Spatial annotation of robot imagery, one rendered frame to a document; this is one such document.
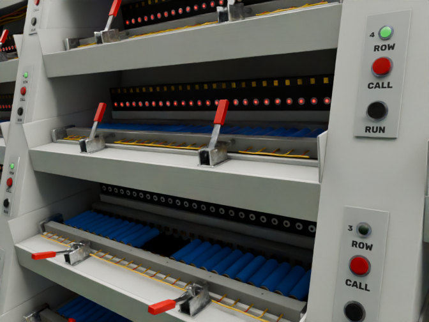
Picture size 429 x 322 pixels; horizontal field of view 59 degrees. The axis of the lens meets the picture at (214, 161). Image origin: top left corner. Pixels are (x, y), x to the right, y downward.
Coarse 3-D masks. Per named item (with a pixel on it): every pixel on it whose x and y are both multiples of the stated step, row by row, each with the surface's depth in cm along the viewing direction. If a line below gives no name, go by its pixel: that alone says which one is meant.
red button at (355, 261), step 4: (352, 260) 36; (356, 260) 35; (360, 260) 35; (364, 260) 35; (352, 264) 36; (356, 264) 35; (360, 264) 35; (364, 264) 35; (352, 268) 36; (356, 268) 35; (360, 268) 35; (364, 268) 35; (356, 272) 35; (360, 272) 35; (364, 272) 35
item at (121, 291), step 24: (24, 216) 76; (48, 216) 79; (72, 216) 84; (192, 216) 69; (24, 240) 76; (48, 240) 74; (192, 240) 68; (288, 240) 58; (312, 240) 55; (24, 264) 74; (48, 264) 67; (96, 264) 63; (120, 264) 62; (72, 288) 64; (96, 288) 59; (120, 288) 56; (144, 288) 55; (168, 288) 54; (120, 312) 57; (144, 312) 52; (168, 312) 49; (216, 312) 48; (240, 312) 48
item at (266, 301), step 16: (48, 224) 76; (64, 240) 71; (80, 240) 69; (96, 240) 67; (112, 240) 66; (96, 256) 64; (128, 256) 61; (144, 256) 59; (160, 256) 59; (144, 272) 57; (160, 272) 57; (176, 272) 55; (192, 272) 53; (208, 272) 53; (208, 288) 52; (224, 288) 50; (240, 288) 48; (256, 288) 48; (256, 304) 47; (272, 304) 45; (288, 304) 44; (304, 304) 44; (288, 320) 44
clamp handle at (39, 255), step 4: (72, 248) 64; (40, 252) 60; (44, 252) 61; (48, 252) 61; (52, 252) 61; (56, 252) 62; (60, 252) 62; (64, 252) 63; (68, 252) 64; (32, 256) 59; (36, 256) 59; (40, 256) 60; (44, 256) 60; (48, 256) 61; (52, 256) 61
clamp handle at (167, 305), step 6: (192, 288) 48; (192, 294) 48; (168, 300) 46; (174, 300) 46; (180, 300) 47; (186, 300) 47; (150, 306) 43; (156, 306) 44; (162, 306) 44; (168, 306) 45; (174, 306) 45; (150, 312) 43; (156, 312) 43
